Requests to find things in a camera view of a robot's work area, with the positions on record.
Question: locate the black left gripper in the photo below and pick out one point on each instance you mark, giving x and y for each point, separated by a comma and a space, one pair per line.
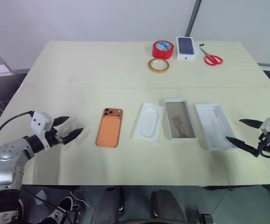
53, 137

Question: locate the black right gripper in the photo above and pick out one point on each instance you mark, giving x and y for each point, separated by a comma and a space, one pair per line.
267, 142

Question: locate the white phone box lid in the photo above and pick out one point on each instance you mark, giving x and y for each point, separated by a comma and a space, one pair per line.
213, 127

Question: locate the orange smartphone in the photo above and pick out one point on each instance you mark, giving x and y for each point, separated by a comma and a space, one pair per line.
108, 130

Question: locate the white phone box base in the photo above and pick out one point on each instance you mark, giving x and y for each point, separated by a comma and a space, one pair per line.
180, 121

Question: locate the white plastic insert tray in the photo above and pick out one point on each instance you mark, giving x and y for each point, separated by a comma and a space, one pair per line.
149, 123

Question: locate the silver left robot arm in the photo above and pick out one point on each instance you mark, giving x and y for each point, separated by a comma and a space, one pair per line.
6, 161

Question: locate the white box with blue phone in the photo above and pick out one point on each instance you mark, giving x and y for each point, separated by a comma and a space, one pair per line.
186, 47

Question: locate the small grey floor object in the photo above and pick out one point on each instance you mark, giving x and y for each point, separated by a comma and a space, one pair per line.
41, 193

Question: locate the black and white sneaker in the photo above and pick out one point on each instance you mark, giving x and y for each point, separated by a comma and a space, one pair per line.
59, 210

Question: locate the small black scrap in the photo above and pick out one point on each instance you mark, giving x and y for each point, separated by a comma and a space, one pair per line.
201, 44

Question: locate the yellow tape roll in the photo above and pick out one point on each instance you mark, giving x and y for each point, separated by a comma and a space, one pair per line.
158, 65

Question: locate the red tape roll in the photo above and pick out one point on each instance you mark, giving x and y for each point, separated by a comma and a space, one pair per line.
163, 49

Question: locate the grey metal pole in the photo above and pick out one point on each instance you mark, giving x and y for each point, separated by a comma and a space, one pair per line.
193, 16

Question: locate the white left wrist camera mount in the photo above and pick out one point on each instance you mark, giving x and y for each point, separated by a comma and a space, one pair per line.
39, 121

